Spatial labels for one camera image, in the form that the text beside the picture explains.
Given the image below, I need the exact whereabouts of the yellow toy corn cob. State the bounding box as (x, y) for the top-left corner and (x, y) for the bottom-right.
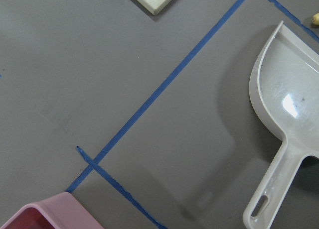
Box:
(312, 13), (319, 26)

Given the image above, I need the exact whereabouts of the pink plastic bin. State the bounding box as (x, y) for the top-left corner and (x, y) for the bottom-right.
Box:
(1, 192), (102, 229)

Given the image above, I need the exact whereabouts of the beige plastic dustpan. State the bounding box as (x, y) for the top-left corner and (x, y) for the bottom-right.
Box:
(243, 22), (319, 229)

